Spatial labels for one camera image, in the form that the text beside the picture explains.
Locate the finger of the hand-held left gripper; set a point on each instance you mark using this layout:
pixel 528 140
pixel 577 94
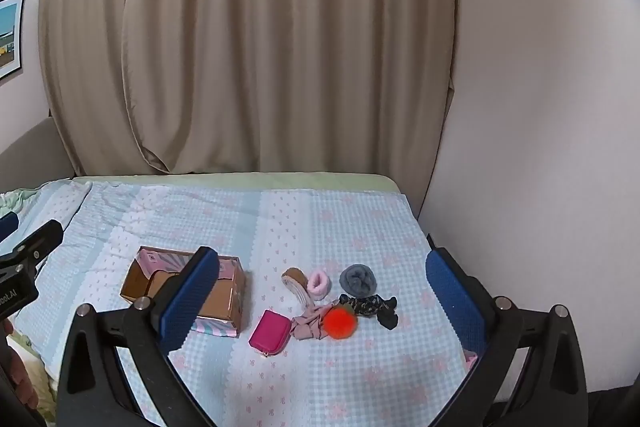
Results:
pixel 7 224
pixel 40 239

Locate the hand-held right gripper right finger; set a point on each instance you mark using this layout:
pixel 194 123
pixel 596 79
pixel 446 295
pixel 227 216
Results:
pixel 452 297

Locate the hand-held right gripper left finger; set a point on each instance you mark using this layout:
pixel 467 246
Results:
pixel 192 297

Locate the cardboard box with pink flaps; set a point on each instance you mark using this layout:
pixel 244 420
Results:
pixel 140 282

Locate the magenta zip pouch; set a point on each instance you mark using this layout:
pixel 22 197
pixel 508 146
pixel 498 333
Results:
pixel 270 332

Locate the black patterned scarf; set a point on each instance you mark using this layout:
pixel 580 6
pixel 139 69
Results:
pixel 367 306

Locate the grey fuzzy scrunchie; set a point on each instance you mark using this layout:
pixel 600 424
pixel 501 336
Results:
pixel 357 281

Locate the orange cloth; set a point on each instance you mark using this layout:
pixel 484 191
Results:
pixel 340 322

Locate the dusty pink printed cloth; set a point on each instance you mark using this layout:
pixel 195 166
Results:
pixel 307 324

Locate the pink fuzzy scrunchie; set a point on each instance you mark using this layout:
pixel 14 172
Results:
pixel 318 284

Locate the person's left hand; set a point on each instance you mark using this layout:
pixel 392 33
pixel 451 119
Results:
pixel 24 379

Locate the beige headboard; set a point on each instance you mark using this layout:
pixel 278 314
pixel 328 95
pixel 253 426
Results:
pixel 35 157

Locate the pale green floral cloth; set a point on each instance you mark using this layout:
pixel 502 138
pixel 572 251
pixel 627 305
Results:
pixel 44 401

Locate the light green bed sheet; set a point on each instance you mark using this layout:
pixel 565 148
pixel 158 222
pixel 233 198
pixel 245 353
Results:
pixel 225 182

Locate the blue checkered floral blanket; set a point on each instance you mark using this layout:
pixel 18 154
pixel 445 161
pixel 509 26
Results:
pixel 325 232

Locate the beige curtain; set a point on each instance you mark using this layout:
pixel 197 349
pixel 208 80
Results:
pixel 250 32

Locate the framed wall poster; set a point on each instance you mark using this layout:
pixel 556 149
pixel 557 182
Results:
pixel 9 37

